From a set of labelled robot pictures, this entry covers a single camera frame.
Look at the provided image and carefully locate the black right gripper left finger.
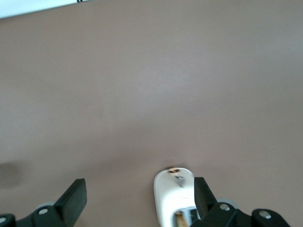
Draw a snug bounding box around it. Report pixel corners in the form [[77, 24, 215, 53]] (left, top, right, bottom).
[[0, 178, 87, 227]]

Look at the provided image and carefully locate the cream white toaster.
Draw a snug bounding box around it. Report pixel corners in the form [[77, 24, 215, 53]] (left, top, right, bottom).
[[153, 167, 202, 227]]

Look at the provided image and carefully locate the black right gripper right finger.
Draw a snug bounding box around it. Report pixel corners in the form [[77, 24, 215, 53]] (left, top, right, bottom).
[[190, 176, 291, 227]]

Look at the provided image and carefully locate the brown bread slice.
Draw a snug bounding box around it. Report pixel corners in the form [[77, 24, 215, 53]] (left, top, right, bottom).
[[176, 210, 189, 225]]

